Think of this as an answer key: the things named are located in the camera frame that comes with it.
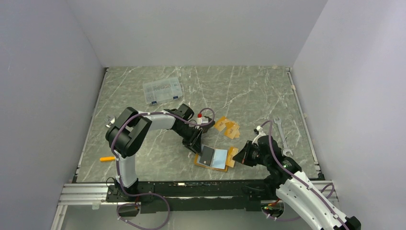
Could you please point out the silver open-end wrench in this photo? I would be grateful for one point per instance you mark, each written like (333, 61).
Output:
(285, 150)

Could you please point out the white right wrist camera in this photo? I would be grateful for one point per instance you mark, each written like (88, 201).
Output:
(259, 133)

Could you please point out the clear plastic organizer box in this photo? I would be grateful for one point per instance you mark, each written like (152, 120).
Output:
(162, 91)

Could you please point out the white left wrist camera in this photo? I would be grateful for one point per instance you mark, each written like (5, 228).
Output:
(202, 120)

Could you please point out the black VIP card top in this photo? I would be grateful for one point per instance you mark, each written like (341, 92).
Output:
(206, 156)

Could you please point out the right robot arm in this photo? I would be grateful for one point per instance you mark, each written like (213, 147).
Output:
(288, 182)

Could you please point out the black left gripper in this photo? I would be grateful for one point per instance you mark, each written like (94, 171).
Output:
(194, 142)

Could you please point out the red-handled adjustable wrench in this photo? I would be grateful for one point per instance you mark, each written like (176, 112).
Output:
(110, 120)

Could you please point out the small orange card sleeve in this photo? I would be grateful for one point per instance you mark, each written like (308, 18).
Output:
(232, 130)

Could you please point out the orange-handled screwdriver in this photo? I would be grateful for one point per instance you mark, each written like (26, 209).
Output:
(107, 159)

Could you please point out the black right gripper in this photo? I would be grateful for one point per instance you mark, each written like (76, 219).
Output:
(243, 156)

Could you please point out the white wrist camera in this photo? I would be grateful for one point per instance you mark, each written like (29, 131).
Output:
(259, 133)
(202, 120)

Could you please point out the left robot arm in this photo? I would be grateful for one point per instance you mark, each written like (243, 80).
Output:
(126, 136)

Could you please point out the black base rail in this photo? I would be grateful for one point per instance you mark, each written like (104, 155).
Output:
(152, 197)

